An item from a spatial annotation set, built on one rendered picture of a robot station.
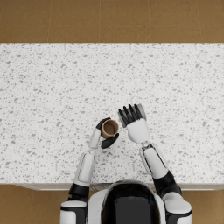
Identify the brown cup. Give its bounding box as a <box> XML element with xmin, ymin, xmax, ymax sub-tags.
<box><xmin>100</xmin><ymin>118</ymin><xmax>120</xmax><ymax>139</ymax></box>

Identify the robot body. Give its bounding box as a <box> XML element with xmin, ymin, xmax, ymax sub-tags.
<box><xmin>87</xmin><ymin>179</ymin><xmax>167</xmax><ymax>224</ymax></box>

